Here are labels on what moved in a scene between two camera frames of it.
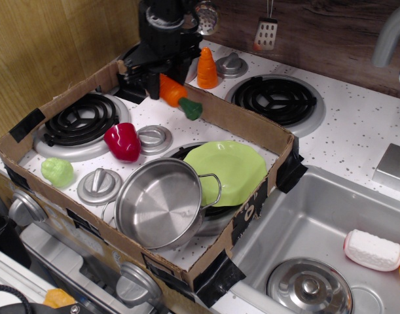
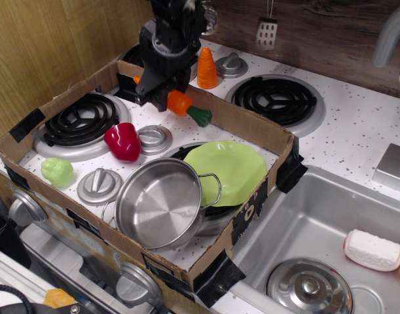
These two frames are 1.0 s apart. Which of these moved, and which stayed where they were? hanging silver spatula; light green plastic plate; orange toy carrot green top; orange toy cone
Moved: orange toy carrot green top
Stayed: orange toy cone; hanging silver spatula; light green plastic plate
